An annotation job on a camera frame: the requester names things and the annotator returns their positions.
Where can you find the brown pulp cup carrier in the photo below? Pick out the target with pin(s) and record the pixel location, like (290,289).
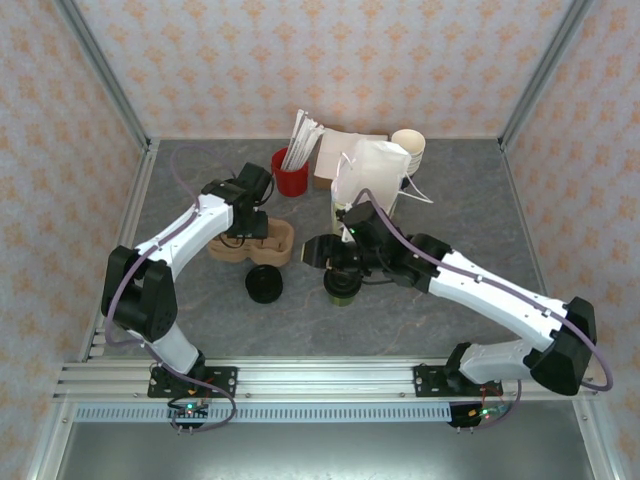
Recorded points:
(280,240)
(235,254)
(235,258)

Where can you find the printed paper carry bag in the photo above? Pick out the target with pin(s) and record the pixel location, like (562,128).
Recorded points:
(375,165)

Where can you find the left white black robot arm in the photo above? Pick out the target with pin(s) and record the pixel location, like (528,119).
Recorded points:
(200,235)

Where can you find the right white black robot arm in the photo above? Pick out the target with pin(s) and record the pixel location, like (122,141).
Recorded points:
(490,295)

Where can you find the red plastic cup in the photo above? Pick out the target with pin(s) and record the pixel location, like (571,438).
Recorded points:
(292,182)

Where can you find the paper-wrapped straw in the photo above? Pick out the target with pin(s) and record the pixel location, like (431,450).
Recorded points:
(312,145)
(301,140)
(296,135)
(306,143)

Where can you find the white paper napkin stack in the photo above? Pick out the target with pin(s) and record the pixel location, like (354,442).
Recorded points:
(332,150)

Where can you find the small circuit board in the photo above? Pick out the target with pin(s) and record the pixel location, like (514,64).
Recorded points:
(189,411)
(472,414)

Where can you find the aluminium frame rail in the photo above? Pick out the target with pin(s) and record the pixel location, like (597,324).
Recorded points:
(537,250)
(132,225)

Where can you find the wide aluminium base rail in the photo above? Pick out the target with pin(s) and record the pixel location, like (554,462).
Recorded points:
(325,380)

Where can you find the aluminium frame post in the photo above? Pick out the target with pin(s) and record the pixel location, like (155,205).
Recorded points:
(542,75)
(107,75)

